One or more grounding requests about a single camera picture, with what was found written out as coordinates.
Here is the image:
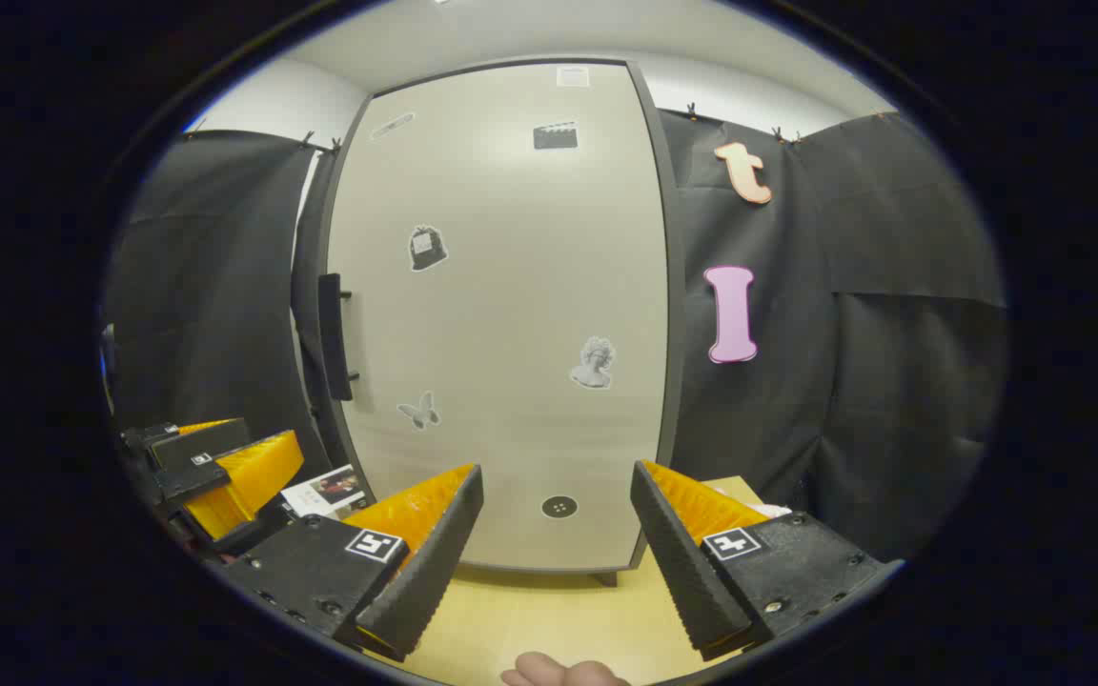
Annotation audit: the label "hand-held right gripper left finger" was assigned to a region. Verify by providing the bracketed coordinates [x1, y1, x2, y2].
[220, 464, 485, 663]

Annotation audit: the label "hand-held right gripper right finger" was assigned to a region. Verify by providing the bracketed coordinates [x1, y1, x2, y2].
[630, 460, 893, 661]

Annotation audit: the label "grey cabinet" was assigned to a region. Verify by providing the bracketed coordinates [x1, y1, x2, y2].
[292, 57, 689, 588]

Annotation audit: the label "beige cabinet door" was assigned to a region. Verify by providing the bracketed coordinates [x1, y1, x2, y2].
[325, 62, 669, 573]

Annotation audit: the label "white book with portrait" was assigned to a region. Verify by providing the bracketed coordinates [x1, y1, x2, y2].
[280, 464, 369, 520]

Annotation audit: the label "black backdrop cloth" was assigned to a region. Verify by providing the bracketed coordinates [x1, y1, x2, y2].
[106, 129, 340, 477]
[659, 107, 1007, 563]

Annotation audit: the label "black door handle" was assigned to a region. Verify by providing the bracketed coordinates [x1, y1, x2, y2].
[318, 273, 359, 401]

